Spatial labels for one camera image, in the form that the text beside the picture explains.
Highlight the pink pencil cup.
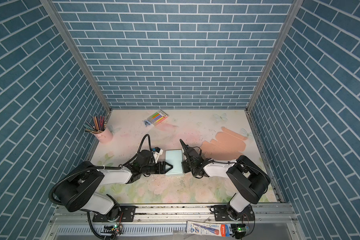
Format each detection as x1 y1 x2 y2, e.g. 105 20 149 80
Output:
93 125 114 144

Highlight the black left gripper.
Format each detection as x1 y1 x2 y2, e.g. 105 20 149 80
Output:
140 161 174 175

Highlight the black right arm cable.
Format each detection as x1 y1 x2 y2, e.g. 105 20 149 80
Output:
179 138 270 193

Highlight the coloured marker pack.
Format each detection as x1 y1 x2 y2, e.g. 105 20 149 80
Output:
147 110 169 126

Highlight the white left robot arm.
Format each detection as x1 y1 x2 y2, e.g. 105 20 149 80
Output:
49 150 174 220

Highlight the aluminium corner post left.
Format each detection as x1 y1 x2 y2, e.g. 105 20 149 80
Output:
40 0 112 114

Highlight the coloured pencils bundle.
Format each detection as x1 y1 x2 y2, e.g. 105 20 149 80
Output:
83 116 106 134

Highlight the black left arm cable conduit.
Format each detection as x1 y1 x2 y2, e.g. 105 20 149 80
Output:
47 133 153 206

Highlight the toothpaste style flat box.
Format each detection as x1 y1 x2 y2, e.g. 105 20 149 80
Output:
186 221 230 237

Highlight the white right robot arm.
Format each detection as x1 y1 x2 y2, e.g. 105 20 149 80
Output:
180 142 270 220

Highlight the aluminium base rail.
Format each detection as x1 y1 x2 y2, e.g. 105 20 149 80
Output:
42 203 306 240

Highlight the light blue paper box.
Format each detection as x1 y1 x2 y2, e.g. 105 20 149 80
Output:
165 150 183 177

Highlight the aluminium corner post right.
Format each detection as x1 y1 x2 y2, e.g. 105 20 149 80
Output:
246 0 303 114

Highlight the pink cardboard box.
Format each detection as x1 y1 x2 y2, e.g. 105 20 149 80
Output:
201 127 248 161

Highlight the left electronics board with wires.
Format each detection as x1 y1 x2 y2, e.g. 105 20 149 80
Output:
101 224 123 240

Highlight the aluminium corner post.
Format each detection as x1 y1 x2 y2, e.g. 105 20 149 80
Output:
246 0 303 114
40 0 112 114

